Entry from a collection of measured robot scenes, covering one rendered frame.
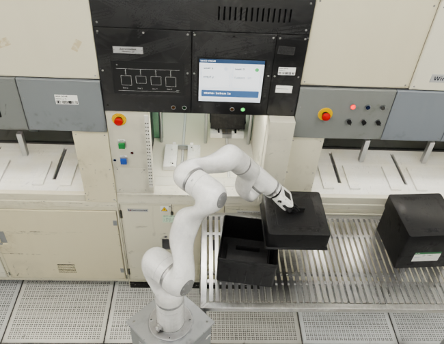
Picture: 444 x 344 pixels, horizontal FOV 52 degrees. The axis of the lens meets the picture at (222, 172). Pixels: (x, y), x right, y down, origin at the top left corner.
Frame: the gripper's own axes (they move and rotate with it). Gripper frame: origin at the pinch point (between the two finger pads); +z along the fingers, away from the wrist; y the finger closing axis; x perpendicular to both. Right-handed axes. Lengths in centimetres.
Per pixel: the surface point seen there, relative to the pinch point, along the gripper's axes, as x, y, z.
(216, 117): 29, 81, -21
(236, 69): -18, 29, -60
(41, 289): 180, 27, -27
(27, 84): 54, 28, -117
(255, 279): 31.6, -20.7, 7.1
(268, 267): 20.7, -21.6, 3.5
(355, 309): 2, -33, 43
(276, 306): 28.0, -32.0, 17.3
